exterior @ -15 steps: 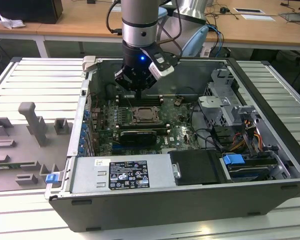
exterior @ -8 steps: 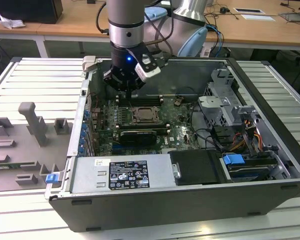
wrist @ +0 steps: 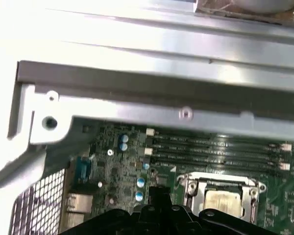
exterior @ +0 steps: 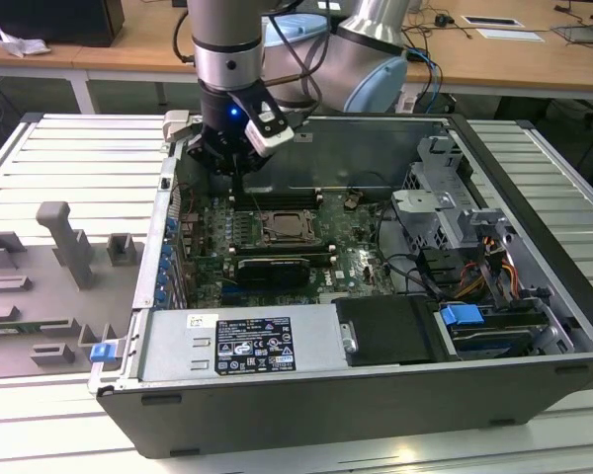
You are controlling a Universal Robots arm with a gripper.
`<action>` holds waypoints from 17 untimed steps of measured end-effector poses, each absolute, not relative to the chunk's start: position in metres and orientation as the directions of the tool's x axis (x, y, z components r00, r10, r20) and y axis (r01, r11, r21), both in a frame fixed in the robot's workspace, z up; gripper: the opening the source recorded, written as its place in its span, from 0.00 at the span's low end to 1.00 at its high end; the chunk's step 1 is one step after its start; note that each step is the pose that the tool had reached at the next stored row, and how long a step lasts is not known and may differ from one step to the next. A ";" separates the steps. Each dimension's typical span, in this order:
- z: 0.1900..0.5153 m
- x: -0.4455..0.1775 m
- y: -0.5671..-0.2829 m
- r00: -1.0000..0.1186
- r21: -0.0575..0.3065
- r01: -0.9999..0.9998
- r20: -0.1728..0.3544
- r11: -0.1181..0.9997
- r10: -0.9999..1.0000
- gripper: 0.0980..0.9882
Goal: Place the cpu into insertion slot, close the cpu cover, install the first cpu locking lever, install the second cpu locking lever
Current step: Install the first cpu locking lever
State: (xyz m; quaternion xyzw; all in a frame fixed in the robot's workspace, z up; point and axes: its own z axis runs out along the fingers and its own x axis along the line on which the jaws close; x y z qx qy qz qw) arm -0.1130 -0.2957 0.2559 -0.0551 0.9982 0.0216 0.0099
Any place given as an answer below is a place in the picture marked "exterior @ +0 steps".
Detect black RAM slot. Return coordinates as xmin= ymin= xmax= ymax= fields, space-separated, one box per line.
xmin=232 ymin=189 xmax=323 ymax=197
xmin=232 ymin=241 xmax=338 ymax=248
xmin=234 ymin=201 xmax=321 ymax=210
xmin=232 ymin=249 xmax=338 ymax=256
xmin=232 ymin=245 xmax=338 ymax=252
xmin=232 ymin=193 xmax=323 ymax=200
xmin=233 ymin=197 xmax=322 ymax=205
xmin=232 ymin=253 xmax=339 ymax=260

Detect CPU socket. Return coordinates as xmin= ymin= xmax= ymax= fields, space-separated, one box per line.
xmin=259 ymin=206 xmax=322 ymax=246

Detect light wooden desk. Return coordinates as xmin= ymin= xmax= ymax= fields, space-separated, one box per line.
xmin=0 ymin=0 xmax=593 ymax=116

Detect black graphics card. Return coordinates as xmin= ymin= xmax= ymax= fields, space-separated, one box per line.
xmin=235 ymin=254 xmax=311 ymax=290

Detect small white box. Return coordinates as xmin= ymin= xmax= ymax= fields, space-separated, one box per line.
xmin=393 ymin=90 xmax=419 ymax=114

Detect small white barcode sticker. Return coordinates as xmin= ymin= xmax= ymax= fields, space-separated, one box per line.
xmin=186 ymin=313 xmax=218 ymax=331

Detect black desktop computer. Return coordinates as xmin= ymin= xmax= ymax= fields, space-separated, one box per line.
xmin=0 ymin=0 xmax=126 ymax=48

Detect silver finned chipset heatsink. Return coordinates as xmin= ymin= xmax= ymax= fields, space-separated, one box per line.
xmin=353 ymin=246 xmax=380 ymax=277

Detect green motherboard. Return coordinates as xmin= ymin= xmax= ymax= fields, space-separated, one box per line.
xmin=177 ymin=190 xmax=401 ymax=310

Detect crumpled white paper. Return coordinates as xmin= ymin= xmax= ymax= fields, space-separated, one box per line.
xmin=0 ymin=27 xmax=50 ymax=58

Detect black power supply label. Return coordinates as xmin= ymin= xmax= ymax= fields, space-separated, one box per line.
xmin=214 ymin=316 xmax=294 ymax=376

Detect grey metal power supply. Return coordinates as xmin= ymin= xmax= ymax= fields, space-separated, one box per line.
xmin=137 ymin=303 xmax=357 ymax=384

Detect grey metal disk bay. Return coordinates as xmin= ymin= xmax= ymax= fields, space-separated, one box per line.
xmin=388 ymin=133 xmax=477 ymax=251

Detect grey parts rack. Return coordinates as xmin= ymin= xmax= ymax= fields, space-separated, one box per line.
xmin=0 ymin=200 xmax=147 ymax=381

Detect black plastic shroud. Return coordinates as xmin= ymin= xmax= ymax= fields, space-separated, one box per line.
xmin=335 ymin=294 xmax=451 ymax=367

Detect green RAM stick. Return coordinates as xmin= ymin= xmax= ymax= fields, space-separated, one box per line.
xmin=0 ymin=320 xmax=73 ymax=333

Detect hard disk in blue carrier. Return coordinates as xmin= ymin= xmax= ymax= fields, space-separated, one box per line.
xmin=438 ymin=303 xmax=538 ymax=361

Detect white paper sheet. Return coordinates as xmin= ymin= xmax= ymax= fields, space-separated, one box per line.
xmin=476 ymin=28 xmax=546 ymax=43

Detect black open PC case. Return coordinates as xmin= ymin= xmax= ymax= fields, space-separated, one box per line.
xmin=87 ymin=112 xmax=593 ymax=460

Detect clear glass pad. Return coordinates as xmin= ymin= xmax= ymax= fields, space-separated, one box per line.
xmin=551 ymin=22 xmax=593 ymax=49

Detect grey case release handle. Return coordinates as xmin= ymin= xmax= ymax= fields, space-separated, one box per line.
xmin=161 ymin=109 xmax=195 ymax=144

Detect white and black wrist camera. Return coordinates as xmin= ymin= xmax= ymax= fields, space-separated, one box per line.
xmin=226 ymin=81 xmax=297 ymax=158

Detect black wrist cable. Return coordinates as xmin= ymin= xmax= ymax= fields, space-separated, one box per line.
xmin=171 ymin=7 xmax=323 ymax=122

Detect blue cable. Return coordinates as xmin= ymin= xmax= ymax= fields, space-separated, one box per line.
xmin=408 ymin=46 xmax=445 ymax=100

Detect black data wire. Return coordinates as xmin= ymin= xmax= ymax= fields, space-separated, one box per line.
xmin=375 ymin=201 xmax=449 ymax=302

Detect grey metal drive bracket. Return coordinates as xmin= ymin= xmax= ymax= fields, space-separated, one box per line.
xmin=462 ymin=206 xmax=520 ymax=251

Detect white desk cable grommet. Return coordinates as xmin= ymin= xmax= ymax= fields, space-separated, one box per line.
xmin=462 ymin=14 xmax=524 ymax=29

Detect yellow power wires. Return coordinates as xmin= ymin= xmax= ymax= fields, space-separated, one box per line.
xmin=454 ymin=271 xmax=486 ymax=298

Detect orange and red power wires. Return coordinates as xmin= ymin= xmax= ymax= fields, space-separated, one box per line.
xmin=481 ymin=235 xmax=521 ymax=300

